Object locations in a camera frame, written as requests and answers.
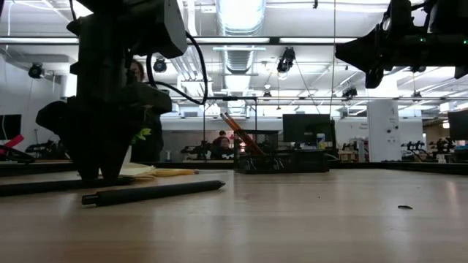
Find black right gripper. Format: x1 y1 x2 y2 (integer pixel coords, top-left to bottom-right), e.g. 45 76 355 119
335 21 414 73

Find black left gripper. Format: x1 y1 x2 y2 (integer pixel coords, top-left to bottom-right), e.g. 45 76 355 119
35 54 154 183

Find black pen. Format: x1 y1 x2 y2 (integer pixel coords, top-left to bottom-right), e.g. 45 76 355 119
81 179 227 207
0 176 137 198

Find black mesh desk organizer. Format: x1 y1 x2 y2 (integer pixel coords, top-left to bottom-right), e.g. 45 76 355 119
233 129 330 175

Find yellow pencil red eraser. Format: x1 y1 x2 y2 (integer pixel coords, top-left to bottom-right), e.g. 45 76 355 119
223 112 266 156
219 113 259 156

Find yellow sticky note pad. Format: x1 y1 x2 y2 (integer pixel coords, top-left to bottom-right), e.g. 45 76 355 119
120 161 157 180

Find green plant white pot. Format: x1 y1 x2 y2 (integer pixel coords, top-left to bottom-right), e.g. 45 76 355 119
122 126 152 167

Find person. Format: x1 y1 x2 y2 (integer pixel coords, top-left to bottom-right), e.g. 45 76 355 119
127 59 165 164
214 130 237 161

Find black overhead light bar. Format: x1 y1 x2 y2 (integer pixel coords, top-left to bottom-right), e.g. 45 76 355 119
0 35 359 47

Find red flat object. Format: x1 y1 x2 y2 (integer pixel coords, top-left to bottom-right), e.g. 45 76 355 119
0 134 25 151

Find black computer monitor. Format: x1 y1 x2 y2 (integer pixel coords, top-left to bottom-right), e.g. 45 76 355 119
282 113 336 144
447 109 468 142
0 114 22 142

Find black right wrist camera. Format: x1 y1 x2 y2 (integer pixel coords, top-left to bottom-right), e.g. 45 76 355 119
364 61 386 90

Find black ceiling camera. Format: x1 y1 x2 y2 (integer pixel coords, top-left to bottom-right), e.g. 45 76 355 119
276 46 296 74
28 62 45 80
152 57 168 74

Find yellow handled scissors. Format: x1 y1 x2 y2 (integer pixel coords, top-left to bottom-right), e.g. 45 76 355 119
153 168 230 178

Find black aluminium table frame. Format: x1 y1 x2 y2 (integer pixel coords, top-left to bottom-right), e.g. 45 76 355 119
0 159 468 177

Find silver ventilation duct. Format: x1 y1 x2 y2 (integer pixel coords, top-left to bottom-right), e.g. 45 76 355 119
215 0 267 74

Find black background rig frame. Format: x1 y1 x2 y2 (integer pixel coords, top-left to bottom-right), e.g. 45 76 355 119
160 95 259 161

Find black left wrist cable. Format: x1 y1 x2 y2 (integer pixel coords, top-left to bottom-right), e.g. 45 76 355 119
145 31 210 107

